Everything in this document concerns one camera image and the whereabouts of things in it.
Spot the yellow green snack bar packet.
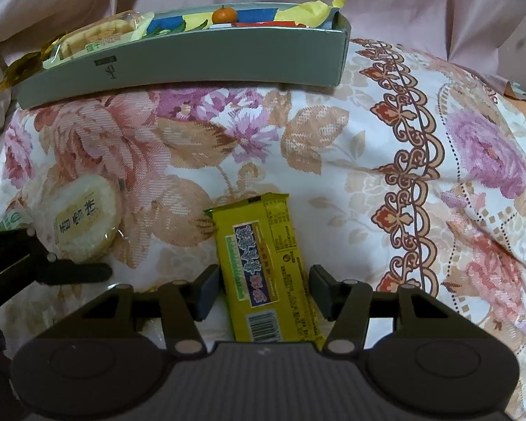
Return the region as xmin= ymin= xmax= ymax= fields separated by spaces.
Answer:
xmin=205 ymin=193 xmax=325 ymax=347

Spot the yellow foil snack packet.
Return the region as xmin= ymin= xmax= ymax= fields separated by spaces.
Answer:
xmin=0 ymin=33 xmax=65 ymax=91

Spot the red spicy snack packet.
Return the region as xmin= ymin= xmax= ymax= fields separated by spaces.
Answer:
xmin=232 ymin=21 xmax=307 ymax=28

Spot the small orange tangerine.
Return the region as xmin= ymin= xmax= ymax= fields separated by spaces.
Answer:
xmin=212 ymin=6 xmax=238 ymax=25

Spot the round white rice cake packet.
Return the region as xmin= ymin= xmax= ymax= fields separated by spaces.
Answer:
xmin=43 ymin=174 xmax=122 ymax=264

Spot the floral quilted bedspread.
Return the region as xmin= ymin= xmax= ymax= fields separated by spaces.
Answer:
xmin=0 ymin=39 xmax=526 ymax=420

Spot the grey cardboard snack box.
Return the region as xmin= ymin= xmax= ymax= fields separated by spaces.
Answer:
xmin=14 ymin=2 xmax=351 ymax=109

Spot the sandwich biscuit packet in box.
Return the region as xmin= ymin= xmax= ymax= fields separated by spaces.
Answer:
xmin=43 ymin=11 xmax=155 ymax=69

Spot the yellow blue snack bag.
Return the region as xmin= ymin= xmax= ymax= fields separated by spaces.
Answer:
xmin=144 ymin=0 xmax=346 ymax=37

